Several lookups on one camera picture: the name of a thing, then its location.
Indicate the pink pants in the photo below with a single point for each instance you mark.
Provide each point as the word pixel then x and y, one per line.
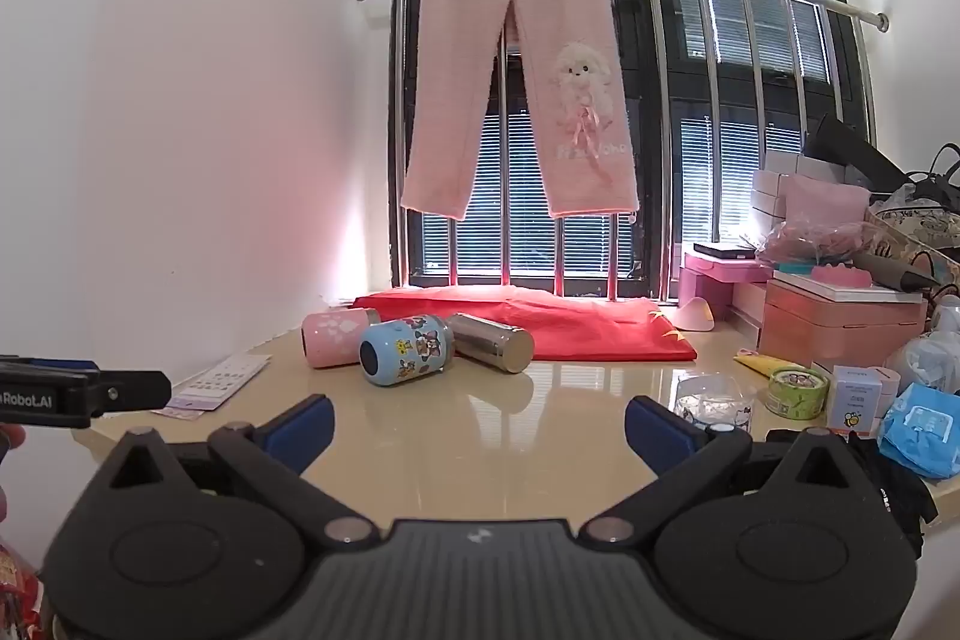
pixel 450 85

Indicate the stack of white boxes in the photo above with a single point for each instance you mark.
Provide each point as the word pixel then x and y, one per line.
pixel 769 183

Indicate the clear bag with pink contents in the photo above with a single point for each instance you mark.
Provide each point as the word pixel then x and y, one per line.
pixel 810 242

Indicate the blue cartoon cup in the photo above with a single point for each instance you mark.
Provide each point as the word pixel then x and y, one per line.
pixel 409 347

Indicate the yellow tube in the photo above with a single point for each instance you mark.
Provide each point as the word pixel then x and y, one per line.
pixel 756 361

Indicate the small pink stand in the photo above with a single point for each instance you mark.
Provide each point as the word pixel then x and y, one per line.
pixel 712 284

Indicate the flat black device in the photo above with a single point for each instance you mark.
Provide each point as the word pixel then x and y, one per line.
pixel 724 250

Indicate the pink paw print cup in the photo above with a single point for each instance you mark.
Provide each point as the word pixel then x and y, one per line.
pixel 334 336

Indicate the red cloth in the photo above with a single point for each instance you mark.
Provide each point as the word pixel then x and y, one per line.
pixel 592 325

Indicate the pink toy block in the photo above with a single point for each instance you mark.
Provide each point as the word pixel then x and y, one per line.
pixel 840 275

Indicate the green round tin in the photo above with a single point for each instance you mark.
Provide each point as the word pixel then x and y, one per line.
pixel 796 392

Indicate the pink fabric bag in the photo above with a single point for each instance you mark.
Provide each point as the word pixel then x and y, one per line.
pixel 821 201

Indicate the flat white box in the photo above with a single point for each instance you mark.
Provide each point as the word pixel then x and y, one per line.
pixel 802 281

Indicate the large pink box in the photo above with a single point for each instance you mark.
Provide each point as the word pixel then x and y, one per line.
pixel 832 329

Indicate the person's left hand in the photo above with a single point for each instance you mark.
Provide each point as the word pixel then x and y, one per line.
pixel 9 439

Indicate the small white box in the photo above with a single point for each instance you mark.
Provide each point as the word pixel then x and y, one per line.
pixel 859 400

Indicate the red printed packet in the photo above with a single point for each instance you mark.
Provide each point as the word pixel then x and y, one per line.
pixel 15 587

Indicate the white bottle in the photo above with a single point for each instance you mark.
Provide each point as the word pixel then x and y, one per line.
pixel 949 314

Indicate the stainless steel cup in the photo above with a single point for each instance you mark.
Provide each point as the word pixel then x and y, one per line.
pixel 491 340

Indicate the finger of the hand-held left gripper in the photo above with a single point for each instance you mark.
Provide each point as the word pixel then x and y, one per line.
pixel 52 365
pixel 131 391

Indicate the clear plastic bag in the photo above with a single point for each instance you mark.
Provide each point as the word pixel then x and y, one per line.
pixel 930 362

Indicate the clear glass dish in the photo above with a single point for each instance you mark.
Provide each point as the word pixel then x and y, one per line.
pixel 712 404

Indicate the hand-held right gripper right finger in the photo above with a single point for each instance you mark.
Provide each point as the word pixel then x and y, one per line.
pixel 660 430

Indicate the blue wet wipes packet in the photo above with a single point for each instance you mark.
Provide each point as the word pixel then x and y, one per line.
pixel 922 434

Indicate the black hair tool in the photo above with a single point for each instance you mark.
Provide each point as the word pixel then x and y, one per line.
pixel 892 272

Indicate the dark window with blinds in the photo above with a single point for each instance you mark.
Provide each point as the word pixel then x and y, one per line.
pixel 645 85

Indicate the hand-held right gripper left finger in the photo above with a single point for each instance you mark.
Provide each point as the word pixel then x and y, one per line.
pixel 300 426

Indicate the floral handbag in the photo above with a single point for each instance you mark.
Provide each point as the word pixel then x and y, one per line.
pixel 911 242

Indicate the sticker sheet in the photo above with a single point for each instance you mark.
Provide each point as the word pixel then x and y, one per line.
pixel 214 381

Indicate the black cloth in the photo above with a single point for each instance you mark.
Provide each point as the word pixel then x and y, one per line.
pixel 896 497

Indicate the white shell-shaped object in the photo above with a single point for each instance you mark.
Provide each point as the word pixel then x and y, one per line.
pixel 691 315

